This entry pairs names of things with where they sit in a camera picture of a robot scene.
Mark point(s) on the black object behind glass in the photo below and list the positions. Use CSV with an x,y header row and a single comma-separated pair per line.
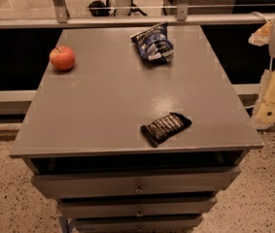
x,y
99,8

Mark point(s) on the grey metal railing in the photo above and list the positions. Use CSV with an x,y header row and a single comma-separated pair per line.
x,y
16,14

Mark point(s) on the bottom grey drawer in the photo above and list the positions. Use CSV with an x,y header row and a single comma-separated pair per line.
x,y
136,224

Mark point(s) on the red apple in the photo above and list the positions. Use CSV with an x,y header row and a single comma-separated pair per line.
x,y
62,58

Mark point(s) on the top grey drawer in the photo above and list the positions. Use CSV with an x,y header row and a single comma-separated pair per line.
x,y
135,183

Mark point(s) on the black snack bar wrapper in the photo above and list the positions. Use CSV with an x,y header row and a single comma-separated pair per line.
x,y
164,128

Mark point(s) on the middle grey drawer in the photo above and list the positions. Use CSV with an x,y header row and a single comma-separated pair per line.
x,y
139,207

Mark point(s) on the grey drawer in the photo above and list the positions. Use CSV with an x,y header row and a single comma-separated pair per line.
x,y
135,183
136,224
139,207

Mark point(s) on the blue chip bag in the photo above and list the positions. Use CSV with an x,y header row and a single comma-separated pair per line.
x,y
153,44

